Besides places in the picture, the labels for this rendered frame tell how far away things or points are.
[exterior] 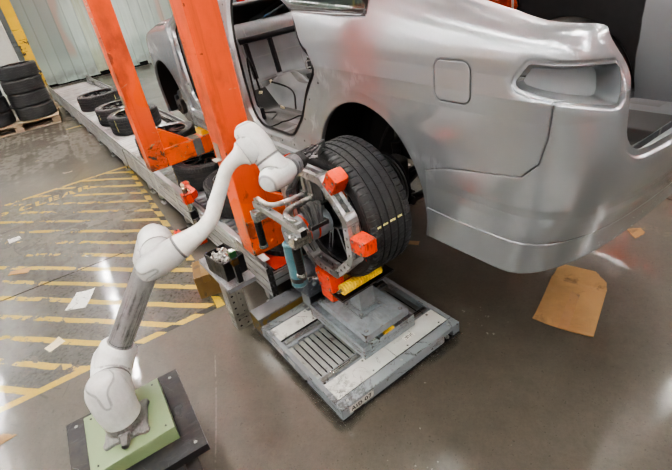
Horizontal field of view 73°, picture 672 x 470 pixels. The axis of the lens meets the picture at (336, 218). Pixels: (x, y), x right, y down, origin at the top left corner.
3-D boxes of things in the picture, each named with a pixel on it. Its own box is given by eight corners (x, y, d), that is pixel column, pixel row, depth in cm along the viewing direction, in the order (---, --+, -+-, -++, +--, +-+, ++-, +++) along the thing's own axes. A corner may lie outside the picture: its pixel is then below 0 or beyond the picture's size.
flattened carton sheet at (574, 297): (610, 278, 275) (611, 274, 274) (593, 339, 238) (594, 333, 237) (556, 267, 292) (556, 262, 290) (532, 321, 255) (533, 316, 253)
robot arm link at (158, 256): (169, 242, 166) (165, 227, 177) (126, 272, 164) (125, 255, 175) (191, 265, 173) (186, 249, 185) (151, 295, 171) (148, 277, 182)
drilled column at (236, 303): (253, 322, 289) (236, 269, 268) (239, 330, 285) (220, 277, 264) (246, 315, 296) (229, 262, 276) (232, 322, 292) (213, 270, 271)
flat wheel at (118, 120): (131, 121, 671) (125, 105, 660) (171, 117, 655) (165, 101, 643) (103, 137, 616) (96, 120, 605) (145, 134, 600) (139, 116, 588)
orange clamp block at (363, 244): (364, 243, 200) (378, 251, 193) (350, 251, 196) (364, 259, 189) (362, 230, 196) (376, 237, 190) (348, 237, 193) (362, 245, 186)
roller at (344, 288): (387, 272, 234) (386, 263, 232) (342, 300, 221) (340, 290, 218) (379, 267, 239) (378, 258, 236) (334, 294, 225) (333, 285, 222)
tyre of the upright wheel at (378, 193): (312, 142, 250) (351, 251, 265) (275, 156, 239) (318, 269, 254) (386, 124, 193) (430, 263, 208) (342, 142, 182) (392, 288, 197)
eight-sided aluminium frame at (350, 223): (368, 287, 211) (353, 181, 184) (357, 294, 208) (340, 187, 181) (304, 244, 251) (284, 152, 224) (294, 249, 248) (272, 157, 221)
